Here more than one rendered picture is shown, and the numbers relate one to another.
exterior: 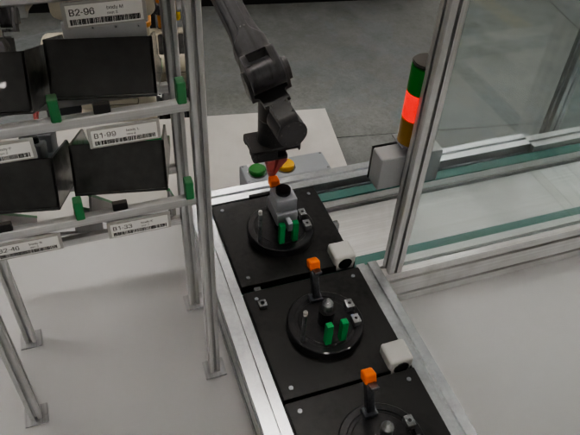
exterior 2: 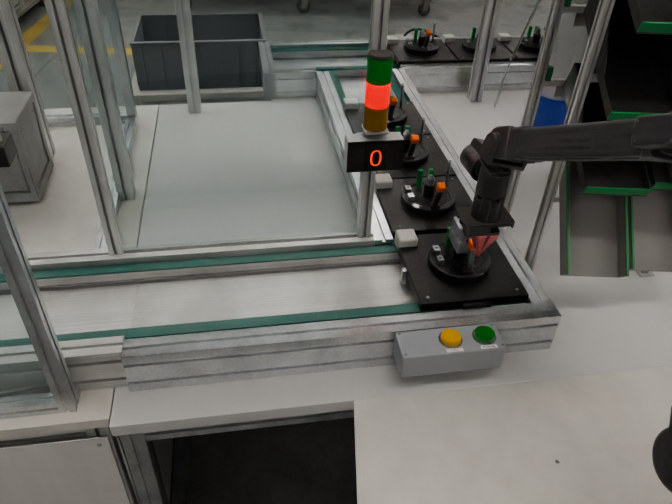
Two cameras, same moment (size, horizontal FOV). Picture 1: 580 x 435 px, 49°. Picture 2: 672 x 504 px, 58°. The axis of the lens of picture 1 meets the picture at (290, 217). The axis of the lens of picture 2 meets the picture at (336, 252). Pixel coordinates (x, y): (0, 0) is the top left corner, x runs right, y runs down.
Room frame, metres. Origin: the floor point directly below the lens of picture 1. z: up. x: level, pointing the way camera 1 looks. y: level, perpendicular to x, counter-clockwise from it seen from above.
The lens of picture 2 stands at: (2.05, -0.05, 1.83)
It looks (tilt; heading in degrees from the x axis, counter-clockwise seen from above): 38 degrees down; 191
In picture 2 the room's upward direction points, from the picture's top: 2 degrees clockwise
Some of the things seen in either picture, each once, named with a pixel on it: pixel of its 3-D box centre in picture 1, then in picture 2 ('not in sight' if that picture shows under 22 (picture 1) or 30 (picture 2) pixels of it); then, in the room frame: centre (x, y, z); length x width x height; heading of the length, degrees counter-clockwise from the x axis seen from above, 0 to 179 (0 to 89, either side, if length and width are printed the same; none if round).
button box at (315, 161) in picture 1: (285, 176); (448, 349); (1.18, 0.02, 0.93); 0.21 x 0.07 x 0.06; 112
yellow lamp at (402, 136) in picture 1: (413, 128); (375, 116); (0.91, -0.20, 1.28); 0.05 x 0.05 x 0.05
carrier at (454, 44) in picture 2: not in sight; (480, 37); (-0.49, 0.01, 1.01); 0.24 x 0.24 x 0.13; 22
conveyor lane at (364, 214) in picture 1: (407, 231); (325, 287); (1.04, -0.27, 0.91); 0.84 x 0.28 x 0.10; 112
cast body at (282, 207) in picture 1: (284, 204); (462, 229); (0.94, 0.01, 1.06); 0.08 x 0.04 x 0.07; 22
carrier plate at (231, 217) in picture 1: (280, 236); (457, 267); (0.95, 0.02, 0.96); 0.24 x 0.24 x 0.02; 22
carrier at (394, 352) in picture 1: (326, 313); (429, 187); (0.71, -0.08, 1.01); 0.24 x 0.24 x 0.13; 22
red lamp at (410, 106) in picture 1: (419, 104); (377, 92); (0.91, -0.20, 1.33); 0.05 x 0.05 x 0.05
